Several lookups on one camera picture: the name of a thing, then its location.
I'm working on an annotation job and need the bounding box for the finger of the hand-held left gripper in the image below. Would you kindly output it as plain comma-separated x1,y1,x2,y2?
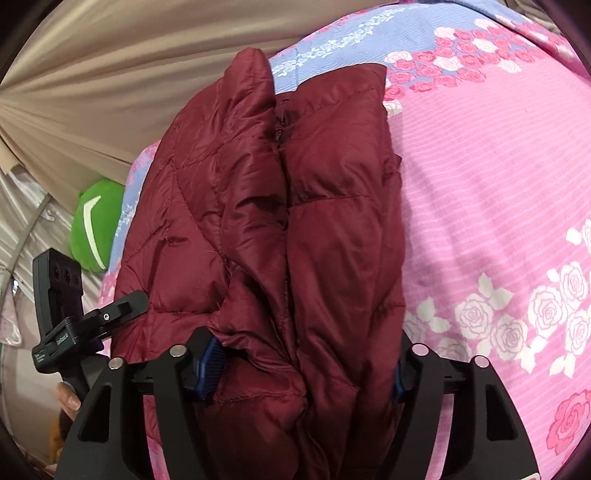
83,290,150,334

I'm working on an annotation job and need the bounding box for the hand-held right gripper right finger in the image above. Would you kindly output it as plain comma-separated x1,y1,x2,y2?
390,331,541,480

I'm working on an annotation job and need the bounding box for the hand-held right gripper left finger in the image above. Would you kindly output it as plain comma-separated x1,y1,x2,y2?
53,325,227,480

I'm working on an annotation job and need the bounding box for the maroon quilted down jacket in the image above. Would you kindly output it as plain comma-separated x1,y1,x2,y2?
110,47,409,480

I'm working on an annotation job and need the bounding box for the person's left hand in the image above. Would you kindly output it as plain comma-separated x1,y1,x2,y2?
54,381,84,422

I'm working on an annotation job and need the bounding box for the silver shiny fabric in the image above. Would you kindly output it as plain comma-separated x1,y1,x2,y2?
0,138,132,467

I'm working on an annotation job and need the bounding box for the green plush pillow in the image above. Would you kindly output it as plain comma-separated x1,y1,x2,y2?
69,178,126,274

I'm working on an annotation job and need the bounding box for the orange fuzzy object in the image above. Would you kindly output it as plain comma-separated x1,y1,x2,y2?
48,418,70,464

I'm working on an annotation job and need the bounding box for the floral striped bed sheet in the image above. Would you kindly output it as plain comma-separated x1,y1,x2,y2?
99,0,591,480

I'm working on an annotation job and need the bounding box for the beige curtain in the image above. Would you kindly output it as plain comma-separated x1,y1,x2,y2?
0,0,407,215

